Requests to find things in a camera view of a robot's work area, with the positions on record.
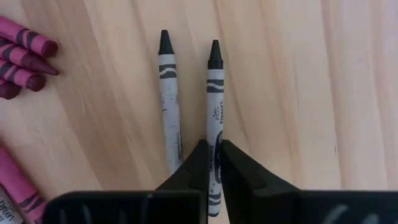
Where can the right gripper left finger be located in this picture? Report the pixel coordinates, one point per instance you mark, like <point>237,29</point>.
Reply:
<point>186,205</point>

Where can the black crayon grey wrapper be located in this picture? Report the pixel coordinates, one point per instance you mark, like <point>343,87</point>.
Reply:
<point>215,102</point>

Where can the pink crayon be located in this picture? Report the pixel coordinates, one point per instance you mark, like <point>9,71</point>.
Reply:
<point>28,37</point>
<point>28,59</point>
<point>25,77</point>
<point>18,186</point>
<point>7,90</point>

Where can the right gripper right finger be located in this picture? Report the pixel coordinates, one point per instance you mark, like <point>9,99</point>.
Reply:
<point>264,202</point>

